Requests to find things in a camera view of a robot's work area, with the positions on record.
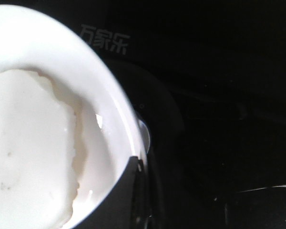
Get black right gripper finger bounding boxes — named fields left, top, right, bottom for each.
left=76, top=156, right=143, bottom=229

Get white round plate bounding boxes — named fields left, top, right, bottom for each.
left=0, top=4, right=148, bottom=229

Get white fried egg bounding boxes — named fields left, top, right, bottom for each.
left=0, top=70, right=81, bottom=229

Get black glass gas cooktop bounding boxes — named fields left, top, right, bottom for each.
left=15, top=0, right=286, bottom=229

